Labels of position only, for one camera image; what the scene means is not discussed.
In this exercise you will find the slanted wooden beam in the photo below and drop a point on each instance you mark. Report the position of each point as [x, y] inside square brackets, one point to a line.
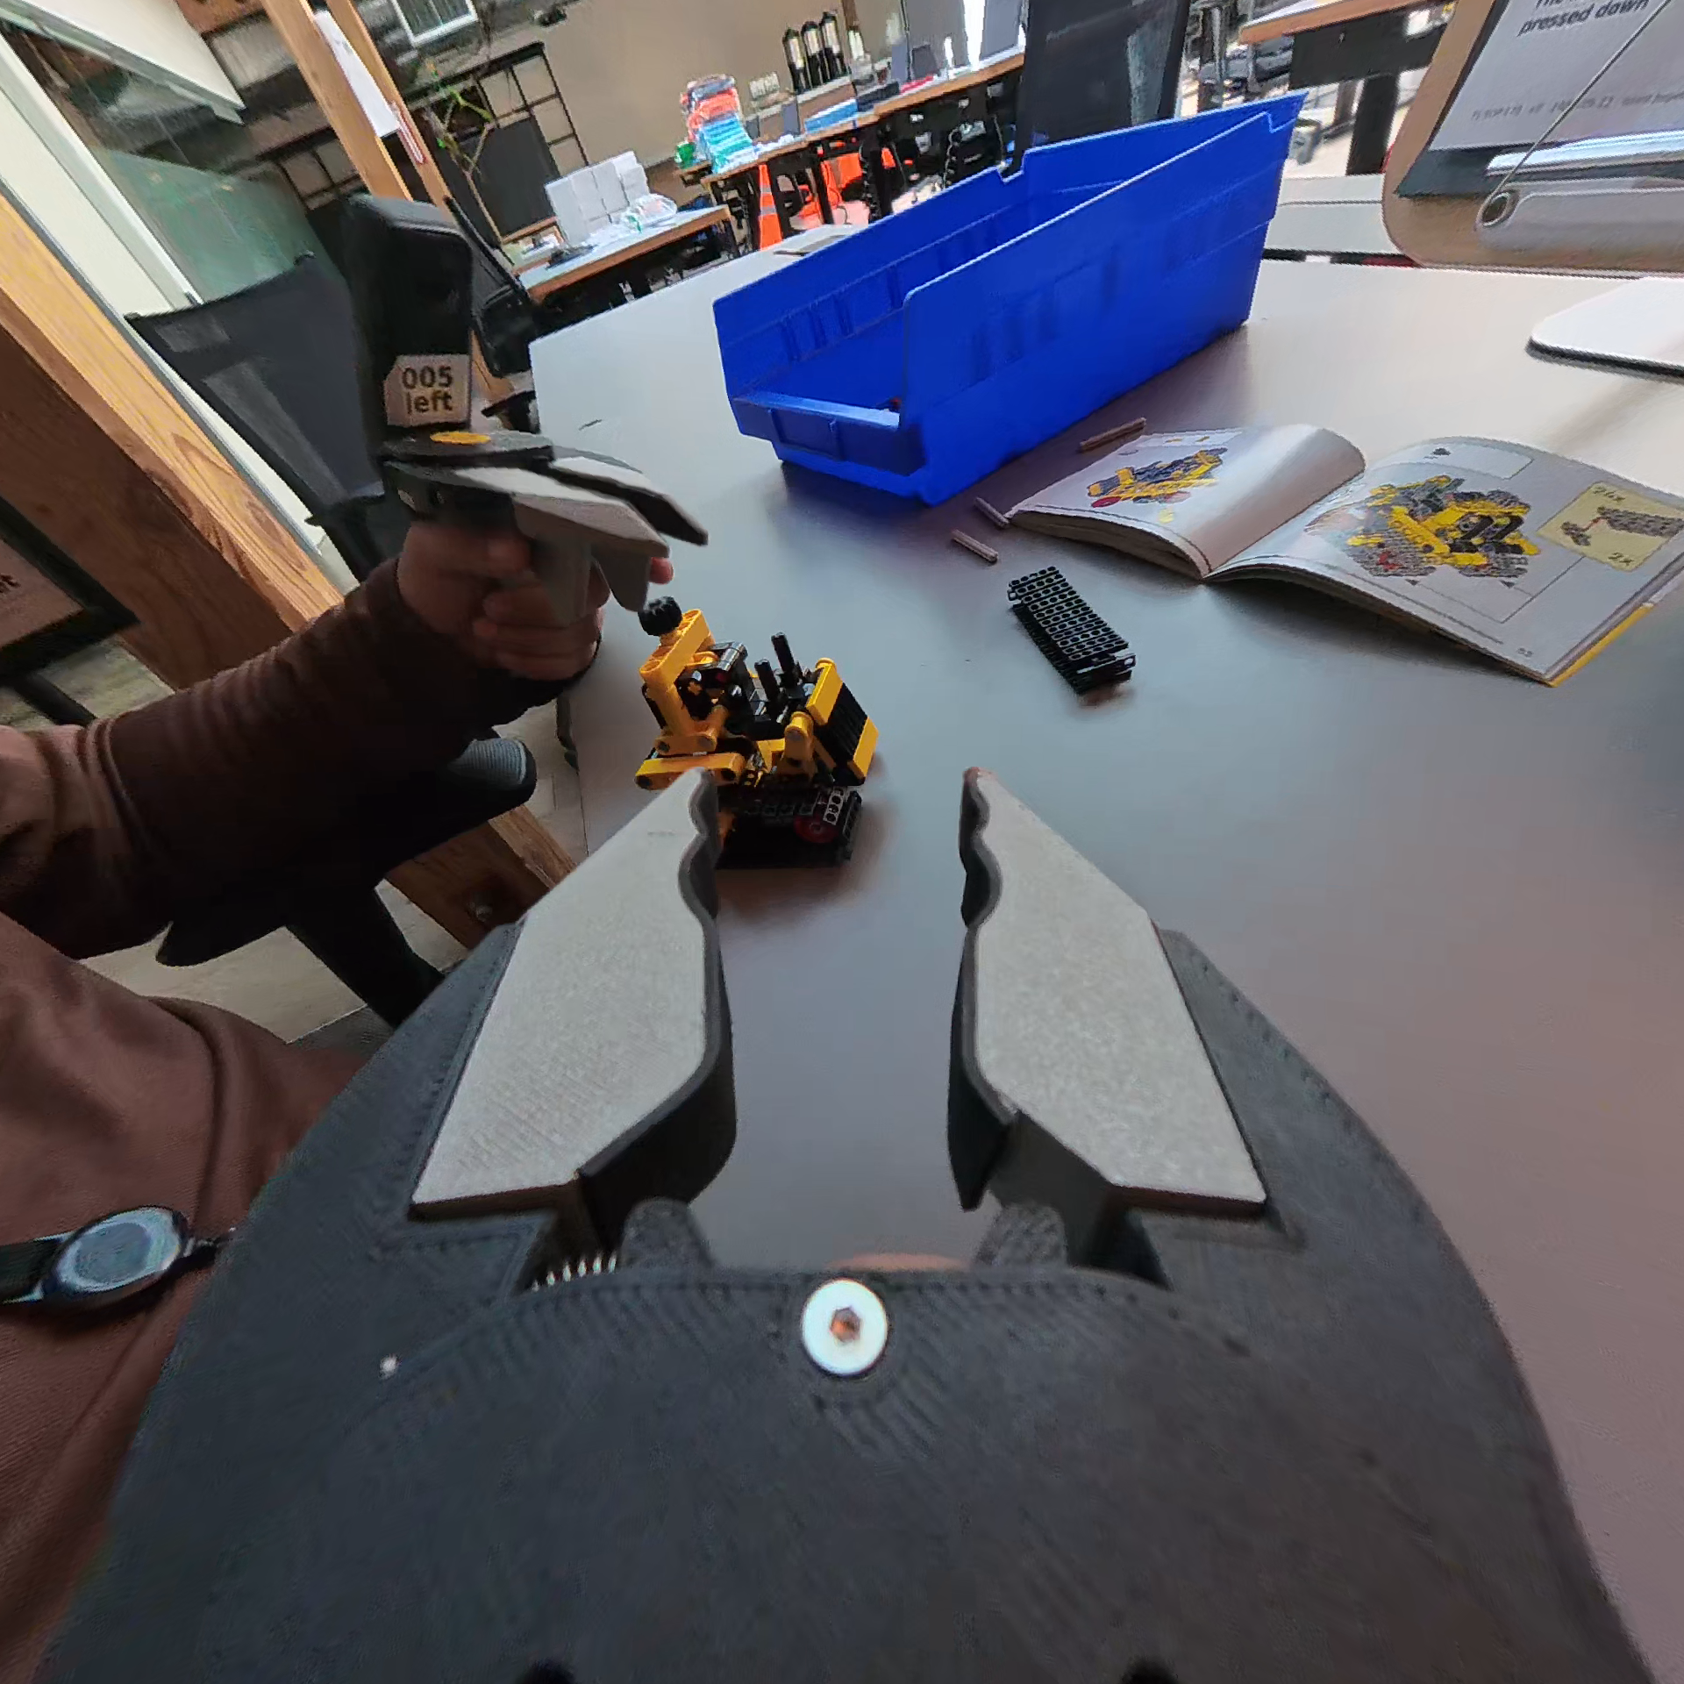
[118, 448]

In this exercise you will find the short grey rod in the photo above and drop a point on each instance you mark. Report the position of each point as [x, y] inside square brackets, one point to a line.
[975, 545]

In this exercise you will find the stack of white boxes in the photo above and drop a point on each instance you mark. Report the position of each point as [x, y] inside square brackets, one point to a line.
[596, 196]

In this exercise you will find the person's brown shirt torso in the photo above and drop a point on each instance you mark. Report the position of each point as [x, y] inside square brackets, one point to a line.
[118, 1185]

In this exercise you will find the person's left forearm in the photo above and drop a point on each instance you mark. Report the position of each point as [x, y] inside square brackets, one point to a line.
[264, 764]

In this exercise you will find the orange traffic cone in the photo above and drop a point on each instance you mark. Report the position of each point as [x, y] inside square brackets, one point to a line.
[771, 209]

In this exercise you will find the row of black bottles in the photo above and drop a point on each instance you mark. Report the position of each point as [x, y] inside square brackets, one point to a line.
[817, 50]

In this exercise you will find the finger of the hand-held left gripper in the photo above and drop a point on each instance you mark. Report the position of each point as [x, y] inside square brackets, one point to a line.
[586, 463]
[579, 505]

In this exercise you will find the black mesh office chair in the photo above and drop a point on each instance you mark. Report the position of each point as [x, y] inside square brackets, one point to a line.
[264, 381]

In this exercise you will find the blue plastic bin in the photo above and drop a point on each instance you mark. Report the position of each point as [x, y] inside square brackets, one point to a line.
[1053, 263]

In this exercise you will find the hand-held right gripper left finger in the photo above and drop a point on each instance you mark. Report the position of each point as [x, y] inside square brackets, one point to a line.
[579, 1025]

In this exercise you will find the person's left hand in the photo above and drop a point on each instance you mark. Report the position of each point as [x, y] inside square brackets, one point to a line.
[505, 619]

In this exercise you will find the colourful stack of packets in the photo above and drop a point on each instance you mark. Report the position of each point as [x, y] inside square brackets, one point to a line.
[717, 118]

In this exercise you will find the black lego track strip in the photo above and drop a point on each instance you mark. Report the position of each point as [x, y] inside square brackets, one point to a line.
[1071, 630]

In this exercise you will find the silver monitor stand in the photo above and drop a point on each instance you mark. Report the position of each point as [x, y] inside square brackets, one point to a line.
[1599, 209]

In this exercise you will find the long brown lego axle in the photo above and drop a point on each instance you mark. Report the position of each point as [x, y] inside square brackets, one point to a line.
[1112, 433]

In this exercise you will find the lego instruction booklet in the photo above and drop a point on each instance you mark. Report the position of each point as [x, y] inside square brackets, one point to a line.
[1317, 494]

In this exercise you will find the wooden rimmed sign board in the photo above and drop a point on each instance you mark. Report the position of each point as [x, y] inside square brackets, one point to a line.
[1427, 125]

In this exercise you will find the upright wooden post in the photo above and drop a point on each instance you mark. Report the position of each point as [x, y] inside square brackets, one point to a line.
[350, 92]

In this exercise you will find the yellow lego bulldozer model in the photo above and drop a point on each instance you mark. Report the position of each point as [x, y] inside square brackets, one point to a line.
[791, 737]

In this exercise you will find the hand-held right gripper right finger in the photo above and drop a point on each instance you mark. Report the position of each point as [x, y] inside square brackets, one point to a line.
[1105, 1040]

